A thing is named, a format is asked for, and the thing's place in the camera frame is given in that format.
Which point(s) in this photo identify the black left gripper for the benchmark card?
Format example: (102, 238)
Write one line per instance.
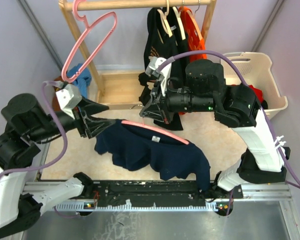
(94, 126)

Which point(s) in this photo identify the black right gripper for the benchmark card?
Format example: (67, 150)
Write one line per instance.
(157, 109)

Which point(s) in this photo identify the navy blue t shirt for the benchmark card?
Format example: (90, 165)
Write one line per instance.
(134, 148)

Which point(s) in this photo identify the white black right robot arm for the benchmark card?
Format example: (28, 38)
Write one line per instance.
(204, 89)

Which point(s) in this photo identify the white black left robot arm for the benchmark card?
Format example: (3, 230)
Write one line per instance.
(27, 127)

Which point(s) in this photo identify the brown t shirt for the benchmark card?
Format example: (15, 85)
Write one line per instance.
(55, 103)

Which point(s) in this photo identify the black printed t shirt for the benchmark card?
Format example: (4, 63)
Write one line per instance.
(160, 44)

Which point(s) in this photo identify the orange t shirt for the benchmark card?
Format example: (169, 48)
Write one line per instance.
(198, 46)

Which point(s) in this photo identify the cream hanger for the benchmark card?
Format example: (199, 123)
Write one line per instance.
(180, 23)
(164, 20)

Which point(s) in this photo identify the wooden hanger under orange shirt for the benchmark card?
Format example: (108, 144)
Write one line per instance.
(190, 25)

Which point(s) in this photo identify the red t shirt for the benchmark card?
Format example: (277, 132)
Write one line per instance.
(258, 93)

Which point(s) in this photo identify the wooden clothes rack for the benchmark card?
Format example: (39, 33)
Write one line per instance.
(117, 89)

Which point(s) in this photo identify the white laundry basket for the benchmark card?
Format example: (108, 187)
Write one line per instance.
(255, 67)

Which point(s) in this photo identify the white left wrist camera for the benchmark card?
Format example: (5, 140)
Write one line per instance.
(68, 98)

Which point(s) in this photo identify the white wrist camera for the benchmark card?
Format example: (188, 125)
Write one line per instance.
(68, 98)
(160, 69)

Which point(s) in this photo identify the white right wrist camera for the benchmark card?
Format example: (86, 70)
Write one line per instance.
(160, 69)

